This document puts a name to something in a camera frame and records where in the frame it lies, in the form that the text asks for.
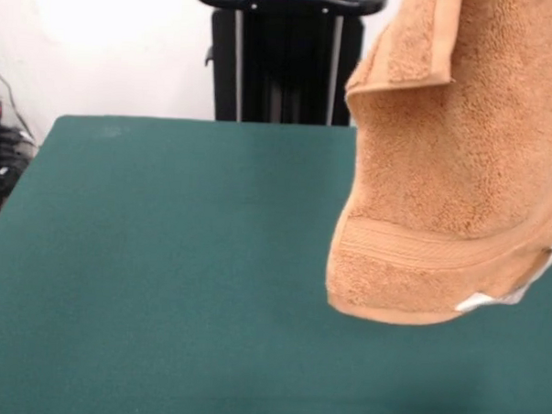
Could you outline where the orange terry towel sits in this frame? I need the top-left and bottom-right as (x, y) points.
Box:
(324, 0), (552, 332)

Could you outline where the dark green table cloth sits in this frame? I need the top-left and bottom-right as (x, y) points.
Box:
(0, 109), (552, 414)

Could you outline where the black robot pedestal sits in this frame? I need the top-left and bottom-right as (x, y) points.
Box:
(188, 0), (386, 129)

